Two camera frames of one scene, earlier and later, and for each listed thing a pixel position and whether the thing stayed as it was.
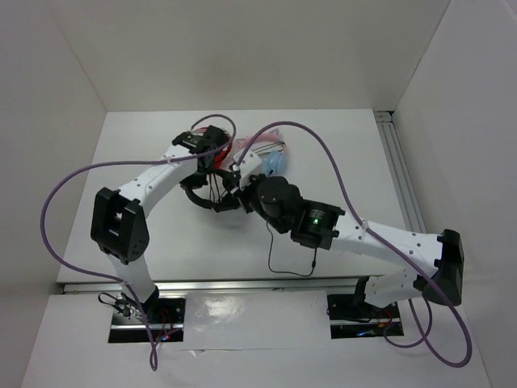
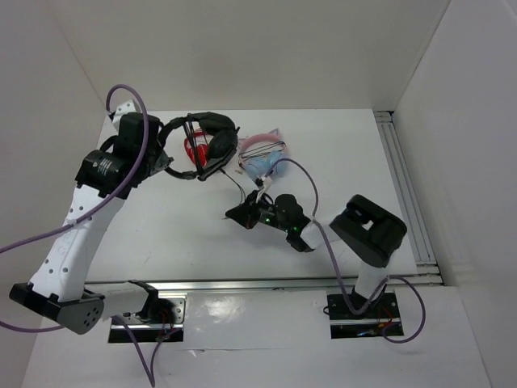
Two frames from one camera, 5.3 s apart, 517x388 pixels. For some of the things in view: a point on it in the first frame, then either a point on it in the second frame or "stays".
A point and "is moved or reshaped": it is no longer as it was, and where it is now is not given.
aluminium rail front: (199, 286) stays
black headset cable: (284, 273) is moved or reshaped
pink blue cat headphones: (270, 147) stays
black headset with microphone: (225, 202) → (222, 139)
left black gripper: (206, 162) → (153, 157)
